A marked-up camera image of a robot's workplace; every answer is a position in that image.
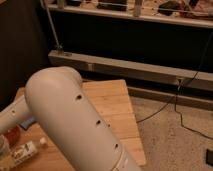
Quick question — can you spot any clear bottle with white cap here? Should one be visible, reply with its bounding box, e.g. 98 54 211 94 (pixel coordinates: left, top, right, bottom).
0 134 48 171

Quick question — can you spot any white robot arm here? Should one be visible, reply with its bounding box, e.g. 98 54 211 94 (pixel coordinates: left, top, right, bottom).
0 66 141 171

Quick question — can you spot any red ceramic bowl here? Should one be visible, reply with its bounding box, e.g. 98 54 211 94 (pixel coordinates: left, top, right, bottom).
4 126 20 146

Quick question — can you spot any metal pole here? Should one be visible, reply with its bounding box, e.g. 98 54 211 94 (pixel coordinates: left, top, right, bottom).
42 0 63 53

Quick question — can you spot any grey baseboard heater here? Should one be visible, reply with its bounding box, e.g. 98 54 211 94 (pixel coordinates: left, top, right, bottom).
48 49 213 111

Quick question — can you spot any wooden shelf with clutter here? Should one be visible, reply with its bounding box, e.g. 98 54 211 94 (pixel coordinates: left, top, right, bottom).
40 0 213 29

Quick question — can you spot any black box on floor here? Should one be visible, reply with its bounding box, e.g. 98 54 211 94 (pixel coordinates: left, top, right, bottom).
206 149 213 166

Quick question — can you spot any black cable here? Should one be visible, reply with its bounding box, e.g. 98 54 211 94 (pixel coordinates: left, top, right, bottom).
136 29 213 141

